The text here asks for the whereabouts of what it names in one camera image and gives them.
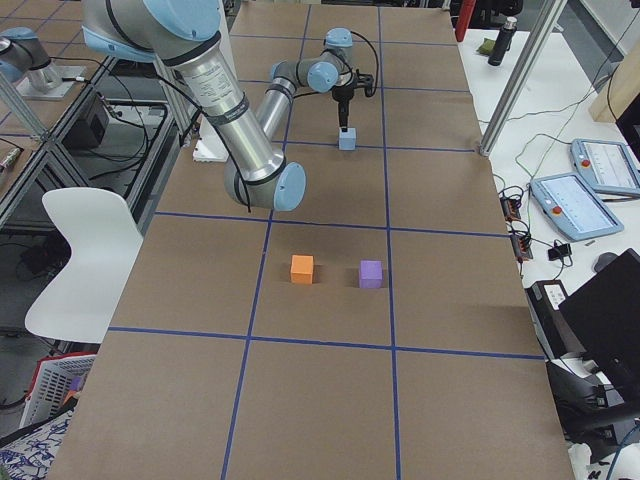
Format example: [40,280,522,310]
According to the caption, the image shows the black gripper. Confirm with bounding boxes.
[331,71,375,131]

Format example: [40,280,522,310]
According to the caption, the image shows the light blue foam block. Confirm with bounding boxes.
[338,127,357,151]

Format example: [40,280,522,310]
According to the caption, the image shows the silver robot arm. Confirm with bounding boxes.
[82,0,378,211]

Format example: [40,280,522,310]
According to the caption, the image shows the purple foam block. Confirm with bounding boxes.
[359,260,384,289]

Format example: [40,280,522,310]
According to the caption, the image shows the orange foam block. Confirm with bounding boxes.
[290,254,314,285]

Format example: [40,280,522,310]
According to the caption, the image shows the black water bottle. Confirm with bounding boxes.
[488,16,517,66]

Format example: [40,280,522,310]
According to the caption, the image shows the near teach pendant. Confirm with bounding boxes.
[530,173,624,241]

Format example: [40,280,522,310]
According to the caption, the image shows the teach pendant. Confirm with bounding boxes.
[570,138,639,197]
[530,173,624,241]

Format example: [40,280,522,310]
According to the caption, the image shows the far teach pendant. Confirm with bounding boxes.
[570,138,639,197]

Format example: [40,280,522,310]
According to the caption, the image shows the white chair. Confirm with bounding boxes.
[25,187,143,344]

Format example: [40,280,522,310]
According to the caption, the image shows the black laptop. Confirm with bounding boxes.
[560,249,639,401]

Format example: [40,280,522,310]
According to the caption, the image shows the white perforated basket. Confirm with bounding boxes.
[20,353,96,427]

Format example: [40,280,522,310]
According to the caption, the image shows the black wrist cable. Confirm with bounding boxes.
[292,29,380,99]

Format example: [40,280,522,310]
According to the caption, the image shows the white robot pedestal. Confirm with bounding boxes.
[192,0,241,165]

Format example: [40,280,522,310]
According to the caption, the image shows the aluminium frame post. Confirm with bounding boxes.
[478,0,567,157]

